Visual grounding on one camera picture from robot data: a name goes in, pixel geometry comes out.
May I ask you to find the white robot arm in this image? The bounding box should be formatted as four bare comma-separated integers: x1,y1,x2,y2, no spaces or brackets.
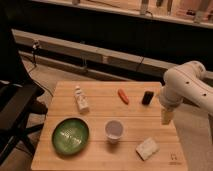
158,61,213,125

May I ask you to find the black eraser block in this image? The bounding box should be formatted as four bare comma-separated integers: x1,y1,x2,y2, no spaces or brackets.
142,91,154,105

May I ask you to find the white sponge block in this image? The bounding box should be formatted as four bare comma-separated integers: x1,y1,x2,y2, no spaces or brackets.
136,138,159,160

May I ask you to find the orange carrot toy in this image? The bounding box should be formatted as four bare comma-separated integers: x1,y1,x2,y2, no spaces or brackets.
118,89,129,105

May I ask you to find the white paper cup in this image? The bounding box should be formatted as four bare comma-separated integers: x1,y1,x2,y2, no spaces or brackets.
105,120,124,144

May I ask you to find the wooden table board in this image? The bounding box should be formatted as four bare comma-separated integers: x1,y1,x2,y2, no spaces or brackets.
31,81,188,171

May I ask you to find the white tube bottle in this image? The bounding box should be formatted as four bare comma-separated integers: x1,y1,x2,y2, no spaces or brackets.
74,86,89,113

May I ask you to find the green round plate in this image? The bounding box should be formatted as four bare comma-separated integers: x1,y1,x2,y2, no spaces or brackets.
51,118,89,155

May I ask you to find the black office chair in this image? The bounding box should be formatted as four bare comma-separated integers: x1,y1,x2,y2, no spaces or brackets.
0,5,48,166

